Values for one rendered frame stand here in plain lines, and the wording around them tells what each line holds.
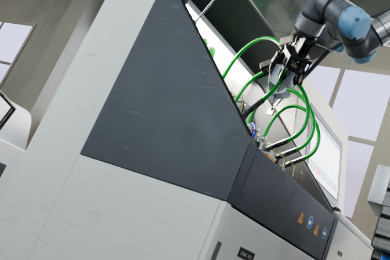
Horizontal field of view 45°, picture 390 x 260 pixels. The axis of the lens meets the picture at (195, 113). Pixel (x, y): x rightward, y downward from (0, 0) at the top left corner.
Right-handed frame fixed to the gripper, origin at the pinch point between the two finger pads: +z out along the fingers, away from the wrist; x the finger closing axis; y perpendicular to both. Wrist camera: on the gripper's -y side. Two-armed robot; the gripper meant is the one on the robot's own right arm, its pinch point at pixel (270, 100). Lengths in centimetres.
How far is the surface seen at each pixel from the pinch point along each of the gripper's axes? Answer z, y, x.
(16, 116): 5, -344, 115
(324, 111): -27, -13, 66
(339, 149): -18, -10, 91
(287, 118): -8.2, -11.9, 35.1
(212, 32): -20.5, -29.6, -8.8
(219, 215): 46, 21, -35
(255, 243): 48, 22, -16
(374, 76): -123, -51, 205
